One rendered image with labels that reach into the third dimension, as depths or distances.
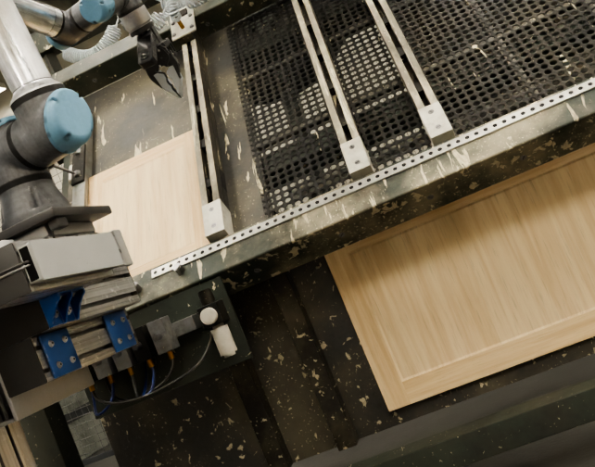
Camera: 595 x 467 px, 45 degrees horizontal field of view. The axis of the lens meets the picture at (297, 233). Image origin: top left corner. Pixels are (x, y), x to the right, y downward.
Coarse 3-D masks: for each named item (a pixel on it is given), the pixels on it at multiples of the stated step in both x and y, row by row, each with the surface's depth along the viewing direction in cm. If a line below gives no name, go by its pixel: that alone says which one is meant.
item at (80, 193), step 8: (88, 144) 262; (88, 152) 259; (88, 160) 256; (88, 168) 254; (88, 176) 251; (80, 184) 246; (88, 184) 248; (72, 192) 246; (80, 192) 244; (88, 192) 246; (72, 200) 243; (80, 200) 241
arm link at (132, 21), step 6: (144, 6) 187; (132, 12) 184; (138, 12) 185; (144, 12) 186; (120, 18) 189; (126, 18) 185; (132, 18) 185; (138, 18) 185; (144, 18) 186; (150, 18) 188; (120, 24) 189; (126, 24) 186; (132, 24) 186; (138, 24) 186; (144, 24) 187; (126, 30) 188; (132, 30) 187
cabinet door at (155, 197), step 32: (128, 160) 247; (160, 160) 240; (192, 160) 233; (96, 192) 244; (128, 192) 237; (160, 192) 230; (192, 192) 224; (96, 224) 233; (128, 224) 227; (160, 224) 221; (192, 224) 215; (160, 256) 212
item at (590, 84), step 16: (592, 80) 181; (560, 96) 182; (528, 112) 183; (480, 128) 187; (496, 128) 184; (448, 144) 188; (464, 144) 186; (416, 160) 189; (368, 176) 192; (384, 176) 190; (336, 192) 194; (352, 192) 192; (304, 208) 195; (272, 224) 196; (224, 240) 200; (240, 240) 198; (192, 256) 201; (160, 272) 202
